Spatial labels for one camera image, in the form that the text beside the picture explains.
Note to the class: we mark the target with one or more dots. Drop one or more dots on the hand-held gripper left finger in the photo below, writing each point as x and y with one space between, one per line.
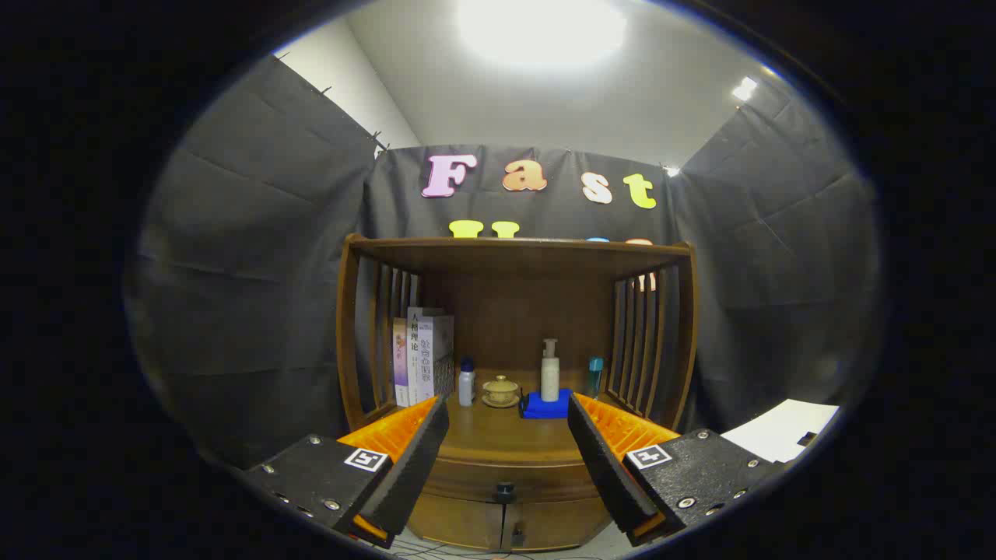
412 474

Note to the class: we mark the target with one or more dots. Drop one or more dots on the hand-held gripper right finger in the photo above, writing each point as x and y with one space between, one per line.
607 474

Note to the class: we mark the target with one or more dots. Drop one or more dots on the wooden drawer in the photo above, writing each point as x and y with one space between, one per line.
467 474

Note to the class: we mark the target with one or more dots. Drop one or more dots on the black drawer knob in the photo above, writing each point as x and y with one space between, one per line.
504 491

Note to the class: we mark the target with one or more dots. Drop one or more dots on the wooden countertop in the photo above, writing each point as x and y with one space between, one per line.
498 435

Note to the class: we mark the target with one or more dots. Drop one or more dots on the brown wooden cabinet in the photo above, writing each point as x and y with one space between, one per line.
513 303

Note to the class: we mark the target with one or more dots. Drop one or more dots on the blue folded cloth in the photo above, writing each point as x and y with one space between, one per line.
545 409

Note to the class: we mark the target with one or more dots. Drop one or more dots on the teal bottle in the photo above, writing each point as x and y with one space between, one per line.
595 377

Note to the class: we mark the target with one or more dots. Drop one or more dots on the white bottle blue cap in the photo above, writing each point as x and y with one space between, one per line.
466 386

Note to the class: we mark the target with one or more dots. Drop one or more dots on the white pump bottle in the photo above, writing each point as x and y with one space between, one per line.
550 381

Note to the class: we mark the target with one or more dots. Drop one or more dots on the purple pink book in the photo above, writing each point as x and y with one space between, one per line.
400 365

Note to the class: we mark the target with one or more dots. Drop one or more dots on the thin white book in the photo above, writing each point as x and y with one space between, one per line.
413 358

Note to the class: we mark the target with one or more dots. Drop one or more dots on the yellow lidded teacup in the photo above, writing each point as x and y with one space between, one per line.
500 390

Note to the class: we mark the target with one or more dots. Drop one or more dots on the thick white patterned book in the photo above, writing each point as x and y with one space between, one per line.
436 350

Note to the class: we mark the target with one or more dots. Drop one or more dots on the white plastic box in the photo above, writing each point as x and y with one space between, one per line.
778 432

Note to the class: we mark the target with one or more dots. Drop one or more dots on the small ceiling light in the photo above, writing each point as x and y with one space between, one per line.
745 89

